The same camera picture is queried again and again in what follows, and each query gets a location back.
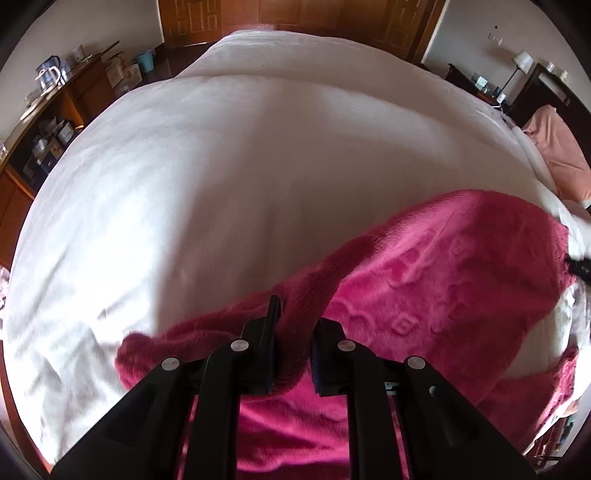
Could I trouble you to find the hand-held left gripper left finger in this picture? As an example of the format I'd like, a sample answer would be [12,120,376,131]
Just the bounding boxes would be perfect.
[48,295,283,480]

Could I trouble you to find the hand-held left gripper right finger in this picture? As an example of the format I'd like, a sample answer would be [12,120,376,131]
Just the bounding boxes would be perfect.
[311,318,539,480]

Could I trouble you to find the pink pillow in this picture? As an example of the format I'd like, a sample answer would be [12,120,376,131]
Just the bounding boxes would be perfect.
[522,105,591,204]

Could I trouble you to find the wooden wardrobe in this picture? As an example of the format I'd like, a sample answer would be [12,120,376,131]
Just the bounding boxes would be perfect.
[157,0,448,63]

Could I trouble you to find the dark wooden headboard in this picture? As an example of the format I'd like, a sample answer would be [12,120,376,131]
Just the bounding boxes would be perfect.
[508,62,591,139]

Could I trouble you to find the wooden sideboard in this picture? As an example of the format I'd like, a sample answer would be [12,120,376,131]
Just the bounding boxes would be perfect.
[0,44,116,273]

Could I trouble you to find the cardboard box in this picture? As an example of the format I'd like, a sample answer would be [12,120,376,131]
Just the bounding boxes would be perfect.
[105,51,141,95]

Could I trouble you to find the pink fleece pants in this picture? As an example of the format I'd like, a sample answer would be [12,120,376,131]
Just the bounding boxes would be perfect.
[115,189,580,480]

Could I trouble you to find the white electric kettle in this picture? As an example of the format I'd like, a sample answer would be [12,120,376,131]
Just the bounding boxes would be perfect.
[37,65,64,90]

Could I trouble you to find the white shade table lamp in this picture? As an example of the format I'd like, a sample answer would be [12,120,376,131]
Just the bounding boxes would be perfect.
[501,51,534,100]

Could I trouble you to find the white bed duvet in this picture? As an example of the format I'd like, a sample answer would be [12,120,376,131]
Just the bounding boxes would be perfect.
[2,31,591,467]

